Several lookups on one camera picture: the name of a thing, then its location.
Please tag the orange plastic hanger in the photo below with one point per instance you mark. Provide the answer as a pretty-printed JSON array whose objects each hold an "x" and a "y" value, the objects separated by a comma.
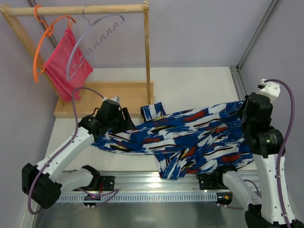
[{"x": 37, "y": 68}]

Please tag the lilac plastic hanger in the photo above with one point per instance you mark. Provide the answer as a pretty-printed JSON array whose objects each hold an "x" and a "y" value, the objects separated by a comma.
[{"x": 95, "y": 40}]

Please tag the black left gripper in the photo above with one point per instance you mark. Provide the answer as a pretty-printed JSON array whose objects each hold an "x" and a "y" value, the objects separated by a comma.
[{"x": 122, "y": 120}]

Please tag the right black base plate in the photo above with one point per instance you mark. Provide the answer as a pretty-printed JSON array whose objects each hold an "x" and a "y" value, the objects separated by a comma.
[{"x": 210, "y": 181}]

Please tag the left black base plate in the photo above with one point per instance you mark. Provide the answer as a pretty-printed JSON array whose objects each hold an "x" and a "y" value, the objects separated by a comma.
[{"x": 106, "y": 183}]

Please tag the aluminium corner frame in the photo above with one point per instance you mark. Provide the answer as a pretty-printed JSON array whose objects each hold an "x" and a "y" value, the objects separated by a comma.
[{"x": 236, "y": 70}]

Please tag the blue patterned trousers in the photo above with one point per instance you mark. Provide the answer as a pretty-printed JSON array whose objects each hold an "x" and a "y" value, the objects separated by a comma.
[{"x": 193, "y": 141}]

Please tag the slotted cable duct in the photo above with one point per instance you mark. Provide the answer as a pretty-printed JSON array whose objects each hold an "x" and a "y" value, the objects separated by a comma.
[{"x": 126, "y": 197}]

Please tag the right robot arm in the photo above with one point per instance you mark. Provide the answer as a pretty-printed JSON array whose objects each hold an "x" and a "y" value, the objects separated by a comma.
[{"x": 272, "y": 209}]

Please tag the pink cloth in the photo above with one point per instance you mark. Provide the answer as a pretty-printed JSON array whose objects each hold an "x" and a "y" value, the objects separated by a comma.
[{"x": 55, "y": 67}]

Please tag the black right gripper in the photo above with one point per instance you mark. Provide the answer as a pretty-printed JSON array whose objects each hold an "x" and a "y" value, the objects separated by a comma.
[{"x": 245, "y": 110}]

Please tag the aluminium mounting rail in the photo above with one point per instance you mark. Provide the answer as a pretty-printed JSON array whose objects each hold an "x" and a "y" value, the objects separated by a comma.
[{"x": 150, "y": 182}]

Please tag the wooden clothes rack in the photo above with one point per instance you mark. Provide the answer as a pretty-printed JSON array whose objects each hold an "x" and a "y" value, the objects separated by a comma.
[{"x": 133, "y": 94}]

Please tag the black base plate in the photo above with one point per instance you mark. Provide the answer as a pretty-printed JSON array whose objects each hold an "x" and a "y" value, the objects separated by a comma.
[
  {"x": 106, "y": 183},
  {"x": 210, "y": 181}
]

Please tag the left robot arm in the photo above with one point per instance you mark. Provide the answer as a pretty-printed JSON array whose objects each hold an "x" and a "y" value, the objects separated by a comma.
[{"x": 46, "y": 181}]

